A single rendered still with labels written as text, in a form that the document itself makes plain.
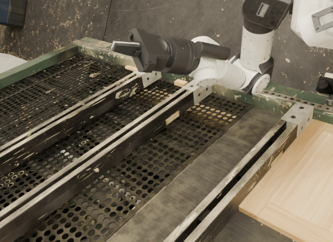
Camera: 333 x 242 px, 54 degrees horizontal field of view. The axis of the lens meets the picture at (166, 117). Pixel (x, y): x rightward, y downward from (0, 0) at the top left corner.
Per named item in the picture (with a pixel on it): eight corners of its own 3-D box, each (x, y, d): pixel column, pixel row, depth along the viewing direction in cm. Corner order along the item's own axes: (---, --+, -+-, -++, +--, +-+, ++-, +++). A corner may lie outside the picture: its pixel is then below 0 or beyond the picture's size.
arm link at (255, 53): (248, 60, 115) (254, 6, 97) (277, 81, 108) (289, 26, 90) (223, 78, 112) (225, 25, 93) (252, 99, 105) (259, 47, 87)
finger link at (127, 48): (115, 39, 70) (140, 44, 74) (110, 51, 72) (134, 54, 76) (117, 44, 70) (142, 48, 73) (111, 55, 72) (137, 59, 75)
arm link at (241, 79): (202, 72, 98) (229, 85, 114) (226, 91, 92) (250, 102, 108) (223, 41, 95) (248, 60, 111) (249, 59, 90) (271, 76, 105)
